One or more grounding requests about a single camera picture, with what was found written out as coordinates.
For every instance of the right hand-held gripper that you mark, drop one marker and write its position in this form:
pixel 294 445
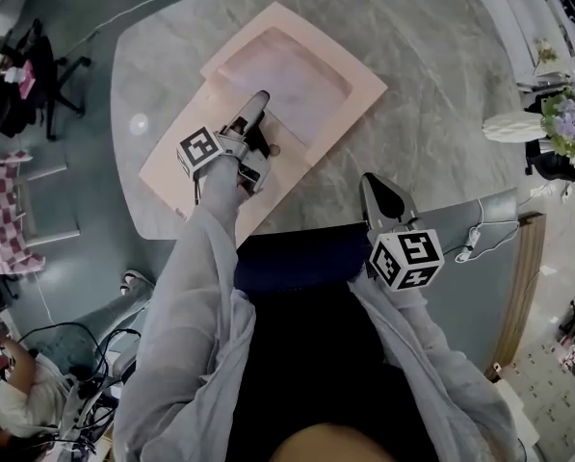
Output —
pixel 412 258

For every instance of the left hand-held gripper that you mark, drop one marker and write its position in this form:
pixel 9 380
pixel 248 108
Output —
pixel 200 149

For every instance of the person's left forearm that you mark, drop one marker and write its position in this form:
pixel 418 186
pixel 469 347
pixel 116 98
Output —
pixel 190 315

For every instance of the person's right forearm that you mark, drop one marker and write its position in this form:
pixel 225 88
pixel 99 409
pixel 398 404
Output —
pixel 436 364

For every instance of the white power strip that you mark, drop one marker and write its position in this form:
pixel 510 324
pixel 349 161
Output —
pixel 470 244

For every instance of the blue upholstered chair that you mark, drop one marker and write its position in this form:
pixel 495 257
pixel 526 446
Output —
pixel 296 263

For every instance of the grey marble table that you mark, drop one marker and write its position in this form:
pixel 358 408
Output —
pixel 422 89

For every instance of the white ribbed vase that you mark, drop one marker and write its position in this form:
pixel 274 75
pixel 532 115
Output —
pixel 513 128

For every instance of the person's black clothes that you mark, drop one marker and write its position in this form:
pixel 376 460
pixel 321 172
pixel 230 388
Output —
pixel 325 364

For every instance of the pink tissue box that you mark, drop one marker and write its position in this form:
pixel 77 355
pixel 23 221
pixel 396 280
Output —
pixel 27 81

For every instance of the person's chin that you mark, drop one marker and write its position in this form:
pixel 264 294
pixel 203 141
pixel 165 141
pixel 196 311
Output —
pixel 335 445

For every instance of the table with checked pink cloth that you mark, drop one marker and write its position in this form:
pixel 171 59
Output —
pixel 3 219

